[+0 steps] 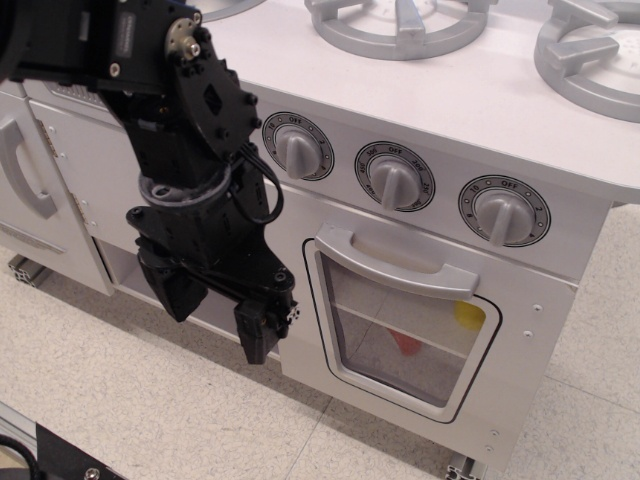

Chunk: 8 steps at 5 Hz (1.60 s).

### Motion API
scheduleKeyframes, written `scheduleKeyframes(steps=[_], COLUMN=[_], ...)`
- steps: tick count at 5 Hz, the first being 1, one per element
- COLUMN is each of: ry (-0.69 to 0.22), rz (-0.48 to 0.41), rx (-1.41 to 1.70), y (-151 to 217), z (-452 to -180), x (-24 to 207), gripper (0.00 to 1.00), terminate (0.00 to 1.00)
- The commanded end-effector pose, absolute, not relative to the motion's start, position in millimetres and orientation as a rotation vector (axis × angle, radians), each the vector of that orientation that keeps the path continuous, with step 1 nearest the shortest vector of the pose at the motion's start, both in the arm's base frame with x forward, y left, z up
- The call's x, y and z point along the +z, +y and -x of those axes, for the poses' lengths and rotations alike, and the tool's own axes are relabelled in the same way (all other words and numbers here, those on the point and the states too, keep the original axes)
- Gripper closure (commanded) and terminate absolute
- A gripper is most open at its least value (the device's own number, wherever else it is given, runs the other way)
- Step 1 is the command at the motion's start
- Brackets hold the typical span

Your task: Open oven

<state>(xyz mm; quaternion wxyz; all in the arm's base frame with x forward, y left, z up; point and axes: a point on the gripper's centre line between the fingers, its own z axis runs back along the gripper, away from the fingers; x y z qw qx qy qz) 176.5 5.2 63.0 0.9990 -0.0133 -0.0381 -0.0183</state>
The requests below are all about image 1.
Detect grey stove knob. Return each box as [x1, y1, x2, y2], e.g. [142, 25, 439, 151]
[262, 112, 335, 181]
[354, 141, 436, 212]
[458, 175, 551, 248]

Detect aluminium frame rail right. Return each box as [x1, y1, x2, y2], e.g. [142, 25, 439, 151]
[445, 453, 488, 480]

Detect white oven door with window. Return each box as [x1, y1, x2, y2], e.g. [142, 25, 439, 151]
[269, 189, 575, 469]

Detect orange red toy food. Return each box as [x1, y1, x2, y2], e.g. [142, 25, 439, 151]
[388, 329, 422, 356]

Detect silver burner grate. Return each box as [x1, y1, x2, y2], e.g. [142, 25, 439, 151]
[304, 1, 495, 61]
[534, 0, 639, 123]

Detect middle silver burner grate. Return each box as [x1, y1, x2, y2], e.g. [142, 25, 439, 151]
[304, 1, 495, 61]

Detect silver oven door handle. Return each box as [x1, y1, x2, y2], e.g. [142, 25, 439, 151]
[313, 222, 479, 300]

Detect right silver burner grate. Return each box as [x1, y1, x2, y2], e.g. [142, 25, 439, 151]
[534, 0, 639, 123]

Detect yellow toy bottle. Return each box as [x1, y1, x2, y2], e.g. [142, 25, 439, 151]
[454, 301, 486, 331]

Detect right grey stove knob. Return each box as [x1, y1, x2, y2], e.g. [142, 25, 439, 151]
[458, 175, 551, 248]

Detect black cable on base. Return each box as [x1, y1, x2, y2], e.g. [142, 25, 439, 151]
[0, 433, 46, 480]

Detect white left cabinet door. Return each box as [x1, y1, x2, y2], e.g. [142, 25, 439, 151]
[1, 81, 114, 295]

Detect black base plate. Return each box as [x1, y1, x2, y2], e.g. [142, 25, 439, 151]
[36, 424, 125, 480]

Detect white middle cabinet door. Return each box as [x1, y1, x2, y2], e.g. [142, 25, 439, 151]
[30, 100, 144, 252]

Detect aluminium frame rail left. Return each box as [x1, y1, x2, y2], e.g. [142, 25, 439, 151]
[8, 255, 50, 288]

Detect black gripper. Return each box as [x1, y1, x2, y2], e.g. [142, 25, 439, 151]
[127, 167, 298, 364]

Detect left grey stove knob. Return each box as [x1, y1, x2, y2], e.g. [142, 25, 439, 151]
[262, 112, 335, 181]

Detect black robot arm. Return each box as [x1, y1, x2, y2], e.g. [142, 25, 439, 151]
[1, 1, 298, 364]

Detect silver vent grille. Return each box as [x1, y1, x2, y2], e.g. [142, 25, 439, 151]
[45, 82, 105, 108]

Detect aluminium frame rail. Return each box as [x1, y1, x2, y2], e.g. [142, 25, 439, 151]
[8, 255, 50, 288]
[445, 453, 488, 480]

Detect silver left cabinet handle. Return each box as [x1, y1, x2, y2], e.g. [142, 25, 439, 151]
[1, 119, 57, 220]

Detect middle grey stove knob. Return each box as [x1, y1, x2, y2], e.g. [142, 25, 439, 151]
[354, 141, 436, 212]

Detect white cabinet door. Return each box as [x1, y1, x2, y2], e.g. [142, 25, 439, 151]
[30, 100, 144, 252]
[1, 81, 114, 295]

